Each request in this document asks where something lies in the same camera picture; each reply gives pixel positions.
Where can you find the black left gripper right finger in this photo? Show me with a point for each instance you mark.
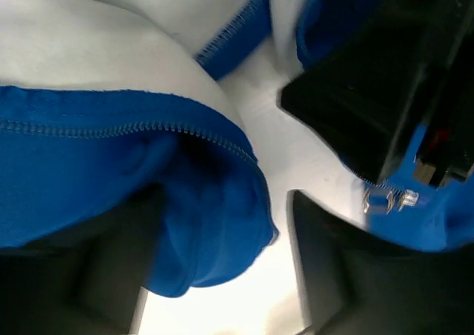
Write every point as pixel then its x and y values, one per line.
pixel 352 282

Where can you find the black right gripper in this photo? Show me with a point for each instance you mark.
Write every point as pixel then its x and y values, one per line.
pixel 388 80

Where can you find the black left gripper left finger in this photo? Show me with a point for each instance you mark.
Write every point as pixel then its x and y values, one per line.
pixel 84 279

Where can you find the blue jacket white lining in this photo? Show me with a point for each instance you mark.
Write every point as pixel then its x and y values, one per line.
pixel 101 98

